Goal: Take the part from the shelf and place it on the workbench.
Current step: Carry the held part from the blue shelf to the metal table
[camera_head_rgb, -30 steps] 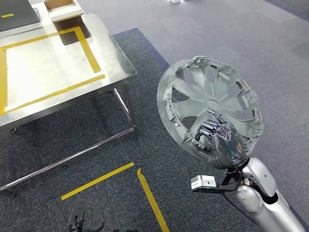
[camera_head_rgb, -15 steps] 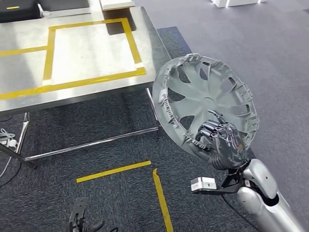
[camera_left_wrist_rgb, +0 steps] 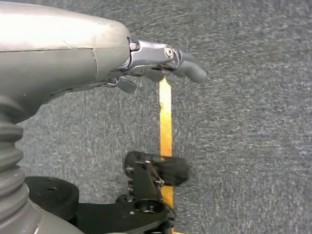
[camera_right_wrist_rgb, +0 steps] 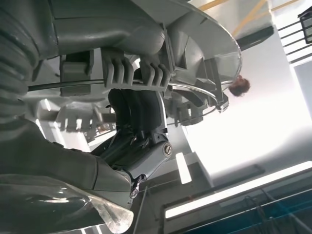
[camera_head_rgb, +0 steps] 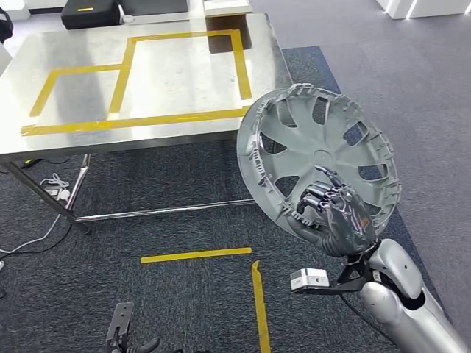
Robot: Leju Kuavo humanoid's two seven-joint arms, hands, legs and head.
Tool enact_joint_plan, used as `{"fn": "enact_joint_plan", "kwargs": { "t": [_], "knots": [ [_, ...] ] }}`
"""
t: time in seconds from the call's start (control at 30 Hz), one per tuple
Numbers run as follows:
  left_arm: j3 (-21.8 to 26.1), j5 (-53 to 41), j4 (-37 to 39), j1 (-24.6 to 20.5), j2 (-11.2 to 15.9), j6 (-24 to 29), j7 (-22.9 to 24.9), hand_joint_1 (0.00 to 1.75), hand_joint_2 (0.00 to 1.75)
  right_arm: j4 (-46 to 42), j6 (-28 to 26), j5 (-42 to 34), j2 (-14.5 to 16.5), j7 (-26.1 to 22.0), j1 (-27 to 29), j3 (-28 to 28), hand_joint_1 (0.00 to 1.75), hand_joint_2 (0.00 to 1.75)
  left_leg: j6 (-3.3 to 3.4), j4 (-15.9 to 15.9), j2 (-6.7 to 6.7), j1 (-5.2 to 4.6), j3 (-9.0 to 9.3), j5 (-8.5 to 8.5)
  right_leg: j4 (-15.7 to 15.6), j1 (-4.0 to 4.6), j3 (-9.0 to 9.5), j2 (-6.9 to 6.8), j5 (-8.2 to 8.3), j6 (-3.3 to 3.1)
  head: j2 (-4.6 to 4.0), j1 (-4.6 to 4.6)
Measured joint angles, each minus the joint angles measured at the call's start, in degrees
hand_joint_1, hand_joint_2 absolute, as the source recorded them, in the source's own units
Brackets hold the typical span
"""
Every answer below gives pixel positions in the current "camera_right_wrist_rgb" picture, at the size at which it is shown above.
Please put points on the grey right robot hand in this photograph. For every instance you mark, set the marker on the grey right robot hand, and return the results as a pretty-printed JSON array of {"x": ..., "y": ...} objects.
[{"x": 60, "y": 168}]

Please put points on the short ceiling light strip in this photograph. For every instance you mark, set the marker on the short ceiling light strip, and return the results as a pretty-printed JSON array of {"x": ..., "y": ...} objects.
[{"x": 183, "y": 168}]

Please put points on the long ceiling light strip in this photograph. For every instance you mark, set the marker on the long ceiling light strip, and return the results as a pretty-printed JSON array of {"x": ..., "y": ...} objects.
[{"x": 231, "y": 190}]

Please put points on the person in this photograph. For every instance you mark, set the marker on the person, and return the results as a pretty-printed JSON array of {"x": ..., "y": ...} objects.
[{"x": 239, "y": 86}]

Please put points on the black ceiling vent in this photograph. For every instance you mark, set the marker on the black ceiling vent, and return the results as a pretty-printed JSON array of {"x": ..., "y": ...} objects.
[{"x": 307, "y": 29}]

